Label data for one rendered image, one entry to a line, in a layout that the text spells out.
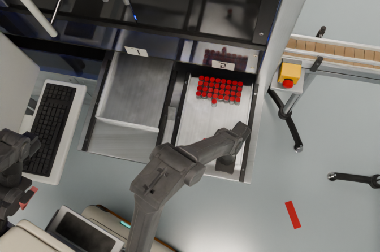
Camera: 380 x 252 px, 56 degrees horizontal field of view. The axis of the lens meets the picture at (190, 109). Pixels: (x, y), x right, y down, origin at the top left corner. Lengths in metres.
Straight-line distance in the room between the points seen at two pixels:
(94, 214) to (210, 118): 0.94
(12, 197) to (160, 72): 0.75
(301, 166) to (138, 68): 1.27
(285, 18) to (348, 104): 1.56
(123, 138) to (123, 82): 0.24
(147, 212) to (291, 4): 0.62
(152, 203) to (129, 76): 0.88
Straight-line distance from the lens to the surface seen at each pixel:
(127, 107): 1.48
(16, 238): 1.03
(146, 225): 0.79
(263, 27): 1.10
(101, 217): 2.06
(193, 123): 1.42
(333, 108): 2.50
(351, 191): 2.42
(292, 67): 1.38
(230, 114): 1.43
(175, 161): 0.75
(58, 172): 1.59
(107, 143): 1.46
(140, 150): 1.43
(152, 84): 1.50
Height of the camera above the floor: 2.25
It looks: 72 degrees down
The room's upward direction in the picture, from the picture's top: 10 degrees counter-clockwise
